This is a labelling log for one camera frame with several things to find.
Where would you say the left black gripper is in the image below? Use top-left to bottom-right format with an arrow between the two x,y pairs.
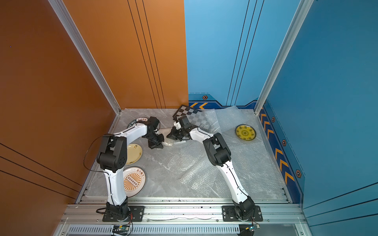
146,133 -> 165,149

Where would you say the bubble wrap of green plate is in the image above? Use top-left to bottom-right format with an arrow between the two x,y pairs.
215,106 -> 249,132

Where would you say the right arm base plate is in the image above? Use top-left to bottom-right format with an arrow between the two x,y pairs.
221,206 -> 263,222

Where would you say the black white checkerboard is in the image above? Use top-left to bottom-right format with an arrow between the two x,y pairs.
172,105 -> 201,120

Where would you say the bubble pink plate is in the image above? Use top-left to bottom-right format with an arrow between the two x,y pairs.
164,141 -> 231,198

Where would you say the green circuit board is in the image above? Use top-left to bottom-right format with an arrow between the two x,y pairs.
238,223 -> 260,236
111,225 -> 131,236

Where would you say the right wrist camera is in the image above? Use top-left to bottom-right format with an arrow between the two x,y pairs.
174,122 -> 181,130

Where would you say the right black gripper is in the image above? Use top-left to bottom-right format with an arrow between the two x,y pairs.
166,126 -> 186,141

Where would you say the white vented cable duct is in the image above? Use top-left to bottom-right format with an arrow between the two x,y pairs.
67,224 -> 240,236

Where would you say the left aluminium corner post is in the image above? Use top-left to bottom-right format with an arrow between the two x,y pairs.
48,0 -> 122,115

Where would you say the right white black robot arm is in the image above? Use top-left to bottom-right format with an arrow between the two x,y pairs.
167,116 -> 256,221

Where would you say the cream dinner plate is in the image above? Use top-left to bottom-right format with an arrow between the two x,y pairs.
126,144 -> 143,165

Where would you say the bubble wrap of yellow plate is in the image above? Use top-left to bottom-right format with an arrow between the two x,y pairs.
222,129 -> 287,202

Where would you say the yellow dinner plate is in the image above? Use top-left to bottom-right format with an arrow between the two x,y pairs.
235,124 -> 257,141

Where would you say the aluminium corner post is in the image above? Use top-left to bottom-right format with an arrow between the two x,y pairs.
48,0 -> 122,115
254,0 -> 314,115

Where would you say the aluminium front rail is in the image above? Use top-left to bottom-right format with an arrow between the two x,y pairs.
59,197 -> 307,224

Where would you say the left green circuit board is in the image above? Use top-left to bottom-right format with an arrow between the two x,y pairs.
111,225 -> 131,236

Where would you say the bubble white blue plate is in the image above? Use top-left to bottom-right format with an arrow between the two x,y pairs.
127,117 -> 148,128

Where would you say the bubble item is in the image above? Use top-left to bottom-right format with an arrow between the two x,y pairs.
189,110 -> 221,133

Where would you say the right aluminium corner post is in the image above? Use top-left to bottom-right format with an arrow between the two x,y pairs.
254,0 -> 314,115

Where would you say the right green circuit board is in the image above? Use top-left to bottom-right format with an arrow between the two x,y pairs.
238,223 -> 260,236

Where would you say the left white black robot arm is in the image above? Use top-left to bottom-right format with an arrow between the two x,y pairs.
96,117 -> 164,221

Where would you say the white orange sunburst plate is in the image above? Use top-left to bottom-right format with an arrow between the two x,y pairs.
123,167 -> 147,198

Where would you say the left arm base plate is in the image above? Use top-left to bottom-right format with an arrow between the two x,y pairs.
102,206 -> 145,223

